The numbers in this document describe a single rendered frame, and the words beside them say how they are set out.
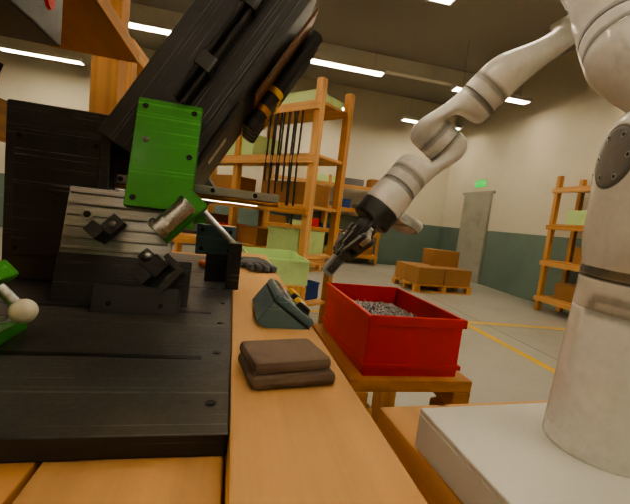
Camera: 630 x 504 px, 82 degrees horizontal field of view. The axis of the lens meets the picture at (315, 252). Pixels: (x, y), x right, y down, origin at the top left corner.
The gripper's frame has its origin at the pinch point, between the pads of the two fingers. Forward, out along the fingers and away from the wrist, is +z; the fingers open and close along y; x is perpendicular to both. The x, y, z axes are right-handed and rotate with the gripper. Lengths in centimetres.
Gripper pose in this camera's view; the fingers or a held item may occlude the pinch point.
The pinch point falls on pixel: (331, 265)
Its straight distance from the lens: 66.3
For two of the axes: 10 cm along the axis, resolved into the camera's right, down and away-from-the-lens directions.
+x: 7.3, 6.4, 2.4
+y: 2.2, 1.1, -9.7
